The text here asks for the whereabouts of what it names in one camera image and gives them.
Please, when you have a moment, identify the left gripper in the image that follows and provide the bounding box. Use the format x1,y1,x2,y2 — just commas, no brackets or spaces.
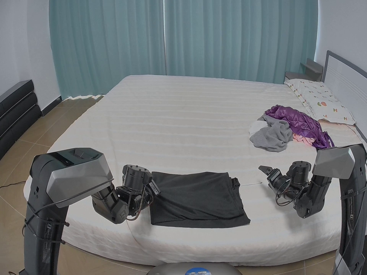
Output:
144,178,162,203

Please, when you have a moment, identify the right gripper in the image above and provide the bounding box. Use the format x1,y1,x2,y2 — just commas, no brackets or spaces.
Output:
259,165,288,190

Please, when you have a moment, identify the black T-shirt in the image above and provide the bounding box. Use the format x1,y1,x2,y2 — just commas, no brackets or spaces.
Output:
150,171,251,228

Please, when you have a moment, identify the bed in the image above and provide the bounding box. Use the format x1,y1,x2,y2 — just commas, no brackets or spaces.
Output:
23,50,367,270

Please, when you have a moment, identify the grey knit garment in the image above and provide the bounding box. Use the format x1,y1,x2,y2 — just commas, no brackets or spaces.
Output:
249,116,293,152

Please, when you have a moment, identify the white garment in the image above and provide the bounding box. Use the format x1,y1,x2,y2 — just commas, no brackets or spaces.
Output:
248,121,269,138

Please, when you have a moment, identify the pink garment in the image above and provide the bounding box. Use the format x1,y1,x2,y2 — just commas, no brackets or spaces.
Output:
292,133,316,147

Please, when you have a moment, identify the purple satin garment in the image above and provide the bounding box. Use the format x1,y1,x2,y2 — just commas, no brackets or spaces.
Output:
264,105,335,150

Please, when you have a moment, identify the white printed pillow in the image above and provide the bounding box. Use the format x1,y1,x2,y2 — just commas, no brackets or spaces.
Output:
284,79,357,125

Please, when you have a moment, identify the grey bedside table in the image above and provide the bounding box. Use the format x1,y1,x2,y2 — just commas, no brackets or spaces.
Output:
285,58,324,82

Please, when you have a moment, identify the blue-green curtain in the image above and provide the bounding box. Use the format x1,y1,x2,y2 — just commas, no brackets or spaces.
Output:
49,0,167,100
164,0,319,85

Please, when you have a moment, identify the black chest of drawers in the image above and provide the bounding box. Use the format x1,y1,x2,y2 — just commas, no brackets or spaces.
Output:
0,80,41,160

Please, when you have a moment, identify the black cable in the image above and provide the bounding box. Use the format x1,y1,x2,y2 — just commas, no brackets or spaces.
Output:
23,179,114,234

